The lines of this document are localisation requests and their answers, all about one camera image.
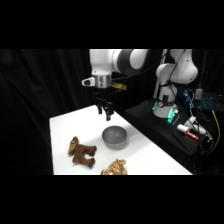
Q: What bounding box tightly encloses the yellow cable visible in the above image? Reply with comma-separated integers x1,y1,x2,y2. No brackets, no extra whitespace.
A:
199,109,222,156

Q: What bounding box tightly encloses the blue cable bundle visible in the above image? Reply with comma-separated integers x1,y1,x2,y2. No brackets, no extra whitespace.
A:
182,88,195,110

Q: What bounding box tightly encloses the white cylinder with red tip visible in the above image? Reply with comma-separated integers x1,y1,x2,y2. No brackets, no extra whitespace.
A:
176,123,200,141

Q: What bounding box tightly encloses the yellow cable connector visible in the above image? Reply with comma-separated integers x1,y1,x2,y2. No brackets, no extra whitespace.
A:
111,81,128,92

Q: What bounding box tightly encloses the grey metal bowl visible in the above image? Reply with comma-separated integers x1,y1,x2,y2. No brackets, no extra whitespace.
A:
101,125,129,150

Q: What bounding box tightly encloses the green light control box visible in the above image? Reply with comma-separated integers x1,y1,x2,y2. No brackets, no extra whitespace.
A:
166,108,181,126

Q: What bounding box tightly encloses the striped plush tiger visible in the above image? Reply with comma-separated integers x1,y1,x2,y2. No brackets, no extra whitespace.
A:
100,158,129,176

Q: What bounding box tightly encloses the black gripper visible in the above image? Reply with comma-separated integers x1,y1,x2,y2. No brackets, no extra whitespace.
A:
94,87,115,122

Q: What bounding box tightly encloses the laptop with blue lit keyboard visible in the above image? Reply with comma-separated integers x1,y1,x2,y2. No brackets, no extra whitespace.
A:
199,92,224,113

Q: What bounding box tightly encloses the black robot stand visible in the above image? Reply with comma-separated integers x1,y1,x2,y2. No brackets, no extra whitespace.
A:
123,99,208,165

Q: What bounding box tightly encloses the white cable plug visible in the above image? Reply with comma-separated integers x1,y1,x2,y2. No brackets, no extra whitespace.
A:
187,115,208,136

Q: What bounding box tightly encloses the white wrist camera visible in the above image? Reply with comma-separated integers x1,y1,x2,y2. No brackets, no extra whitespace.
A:
81,76,96,88

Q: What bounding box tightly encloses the black curtain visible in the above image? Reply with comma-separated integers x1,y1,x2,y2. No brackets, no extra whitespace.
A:
0,49,224,176

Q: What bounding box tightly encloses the brown plush deer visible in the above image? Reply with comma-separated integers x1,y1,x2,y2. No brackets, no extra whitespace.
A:
67,135,98,169

